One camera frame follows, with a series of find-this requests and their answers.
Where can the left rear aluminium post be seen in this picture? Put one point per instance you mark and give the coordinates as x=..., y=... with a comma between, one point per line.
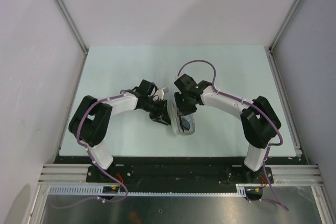
x=61, y=5

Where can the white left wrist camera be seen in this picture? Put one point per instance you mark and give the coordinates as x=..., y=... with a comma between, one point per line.
x=159, y=94

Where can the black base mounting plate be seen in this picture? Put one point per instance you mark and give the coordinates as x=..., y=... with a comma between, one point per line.
x=182, y=186

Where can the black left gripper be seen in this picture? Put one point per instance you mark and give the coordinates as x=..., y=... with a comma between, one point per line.
x=161, y=115

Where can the black gold aviator sunglasses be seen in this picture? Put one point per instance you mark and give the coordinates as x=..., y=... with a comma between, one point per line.
x=186, y=123

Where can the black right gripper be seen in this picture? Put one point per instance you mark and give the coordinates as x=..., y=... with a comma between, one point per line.
x=181, y=109

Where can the pale green glasses case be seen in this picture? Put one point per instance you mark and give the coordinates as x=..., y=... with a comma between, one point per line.
x=174, y=115

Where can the aluminium front frame rail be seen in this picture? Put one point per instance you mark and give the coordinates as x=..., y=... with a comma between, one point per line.
x=131, y=174

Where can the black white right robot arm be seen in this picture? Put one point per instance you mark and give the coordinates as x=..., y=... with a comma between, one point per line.
x=259, y=121

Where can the right rear aluminium post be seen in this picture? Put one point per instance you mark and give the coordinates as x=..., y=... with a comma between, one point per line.
x=289, y=17

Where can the aluminium post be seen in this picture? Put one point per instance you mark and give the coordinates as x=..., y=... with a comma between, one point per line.
x=61, y=5
x=289, y=17

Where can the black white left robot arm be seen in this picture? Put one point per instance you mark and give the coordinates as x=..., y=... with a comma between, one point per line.
x=90, y=122

